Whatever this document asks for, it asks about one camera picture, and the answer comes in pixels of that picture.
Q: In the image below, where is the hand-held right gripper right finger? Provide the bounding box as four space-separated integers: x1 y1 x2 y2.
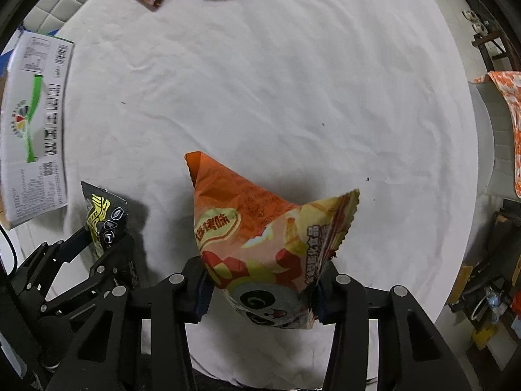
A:
311 261 481 391

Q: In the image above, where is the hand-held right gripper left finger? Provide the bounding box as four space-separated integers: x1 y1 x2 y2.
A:
47 257 215 391

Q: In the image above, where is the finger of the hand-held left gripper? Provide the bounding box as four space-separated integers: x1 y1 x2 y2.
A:
16 226 93 292
43 234 138 320

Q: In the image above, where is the black snack packet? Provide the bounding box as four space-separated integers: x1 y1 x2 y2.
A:
80 180 130 261

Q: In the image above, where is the orange panda snack bag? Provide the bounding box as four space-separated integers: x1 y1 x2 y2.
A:
184 151 361 330

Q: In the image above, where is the white cardboard box green stripe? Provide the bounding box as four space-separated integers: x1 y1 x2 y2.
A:
0 30 76 229

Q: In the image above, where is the brown cardboard piece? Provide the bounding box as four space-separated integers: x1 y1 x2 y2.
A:
447 265 475 306

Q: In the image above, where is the white tablecloth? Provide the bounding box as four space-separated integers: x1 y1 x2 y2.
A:
43 0 479 389

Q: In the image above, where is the white chair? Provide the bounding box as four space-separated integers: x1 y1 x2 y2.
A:
468 81 521 198

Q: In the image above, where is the orange patterned cloth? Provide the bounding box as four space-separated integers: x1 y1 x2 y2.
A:
472 70 521 200

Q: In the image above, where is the dark wooden rack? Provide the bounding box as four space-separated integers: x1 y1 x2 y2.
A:
462 8 521 75

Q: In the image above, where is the black cable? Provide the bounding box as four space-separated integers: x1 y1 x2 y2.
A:
0 226 18 275

